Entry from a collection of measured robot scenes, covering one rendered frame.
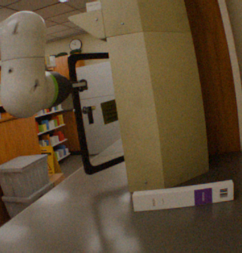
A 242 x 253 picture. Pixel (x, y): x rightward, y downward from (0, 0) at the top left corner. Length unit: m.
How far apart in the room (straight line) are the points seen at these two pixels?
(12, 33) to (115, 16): 0.39
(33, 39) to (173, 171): 0.57
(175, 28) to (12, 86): 0.56
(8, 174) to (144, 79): 2.44
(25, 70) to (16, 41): 0.07
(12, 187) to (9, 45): 2.64
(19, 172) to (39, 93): 2.44
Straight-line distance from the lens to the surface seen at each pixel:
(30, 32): 0.61
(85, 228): 0.74
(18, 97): 0.60
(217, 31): 1.25
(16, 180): 3.11
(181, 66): 0.95
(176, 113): 0.92
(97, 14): 0.93
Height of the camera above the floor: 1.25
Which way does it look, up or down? 7 degrees down
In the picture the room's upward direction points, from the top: 8 degrees counter-clockwise
